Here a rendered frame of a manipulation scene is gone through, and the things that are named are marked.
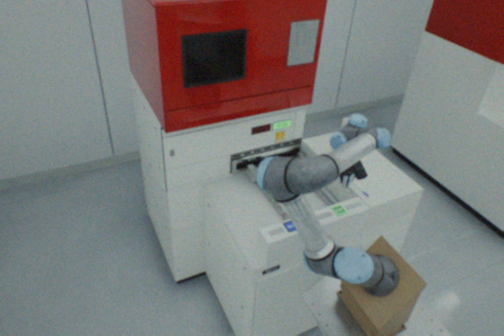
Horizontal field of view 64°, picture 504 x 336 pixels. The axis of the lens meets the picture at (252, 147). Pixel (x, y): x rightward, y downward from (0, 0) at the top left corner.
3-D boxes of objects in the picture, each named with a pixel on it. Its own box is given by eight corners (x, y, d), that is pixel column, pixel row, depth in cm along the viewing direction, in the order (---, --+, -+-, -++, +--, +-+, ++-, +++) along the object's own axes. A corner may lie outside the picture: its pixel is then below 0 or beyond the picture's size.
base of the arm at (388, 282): (407, 279, 146) (395, 275, 139) (376, 304, 150) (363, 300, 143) (382, 247, 156) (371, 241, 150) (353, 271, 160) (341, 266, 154)
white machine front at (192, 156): (166, 190, 216) (160, 127, 193) (297, 156, 247) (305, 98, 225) (168, 194, 213) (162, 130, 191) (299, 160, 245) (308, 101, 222)
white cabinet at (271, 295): (205, 279, 268) (202, 185, 222) (325, 236, 306) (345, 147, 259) (246, 369, 222) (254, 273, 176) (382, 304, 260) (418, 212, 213)
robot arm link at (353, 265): (379, 291, 141) (361, 285, 132) (345, 282, 150) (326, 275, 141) (386, 257, 144) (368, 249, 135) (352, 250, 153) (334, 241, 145)
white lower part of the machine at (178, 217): (147, 218, 311) (135, 127, 265) (244, 191, 343) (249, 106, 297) (176, 290, 260) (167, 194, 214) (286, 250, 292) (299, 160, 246)
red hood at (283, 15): (130, 71, 241) (116, -37, 208) (251, 53, 273) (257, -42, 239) (165, 134, 187) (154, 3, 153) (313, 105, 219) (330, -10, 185)
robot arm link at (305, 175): (313, 166, 115) (390, 120, 147) (283, 164, 122) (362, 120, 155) (320, 204, 117) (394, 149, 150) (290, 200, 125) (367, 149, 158)
